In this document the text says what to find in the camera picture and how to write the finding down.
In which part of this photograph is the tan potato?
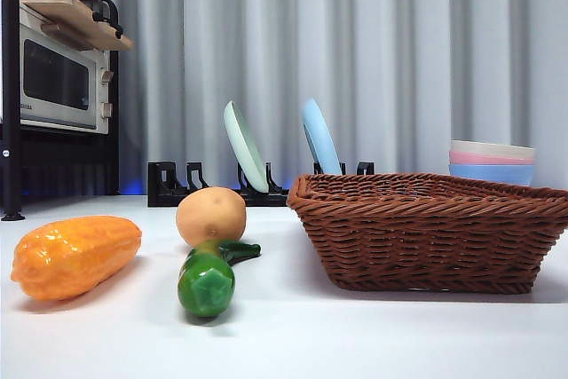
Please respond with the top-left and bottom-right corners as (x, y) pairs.
(175, 186), (248, 248)

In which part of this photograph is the green toy cucumber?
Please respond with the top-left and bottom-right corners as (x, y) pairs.
(177, 239), (262, 319)

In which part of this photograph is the brown wicker basket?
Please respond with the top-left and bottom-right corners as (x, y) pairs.
(286, 172), (568, 295)

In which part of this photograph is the orange toy corn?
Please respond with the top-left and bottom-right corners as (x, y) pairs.
(11, 215), (143, 303)

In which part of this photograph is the pale green plate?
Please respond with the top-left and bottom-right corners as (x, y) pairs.
(223, 100), (271, 193)

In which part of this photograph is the light blue plate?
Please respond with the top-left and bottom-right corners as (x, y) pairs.
(301, 98), (343, 176)

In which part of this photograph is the black dish rack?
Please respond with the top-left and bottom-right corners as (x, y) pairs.
(147, 160), (376, 208)

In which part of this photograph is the grey curtain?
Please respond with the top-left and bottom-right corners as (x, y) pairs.
(17, 0), (568, 198)

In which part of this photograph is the pink bowl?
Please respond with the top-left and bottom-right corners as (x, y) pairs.
(449, 150), (536, 166)

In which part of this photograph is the blue bowl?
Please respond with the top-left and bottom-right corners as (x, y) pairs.
(448, 162), (535, 187)

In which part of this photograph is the cream bowl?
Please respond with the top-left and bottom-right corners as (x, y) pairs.
(450, 139), (537, 161)

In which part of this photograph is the white toaster oven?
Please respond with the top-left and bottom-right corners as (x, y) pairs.
(0, 1), (114, 136)

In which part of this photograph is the wooden cutting board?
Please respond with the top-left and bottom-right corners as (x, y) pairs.
(20, 0), (134, 51)

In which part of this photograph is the black metal shelf rack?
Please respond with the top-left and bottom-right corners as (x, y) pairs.
(0, 0), (121, 223)

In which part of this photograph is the black rounded metal handle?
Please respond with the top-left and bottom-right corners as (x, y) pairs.
(73, 0), (124, 39)

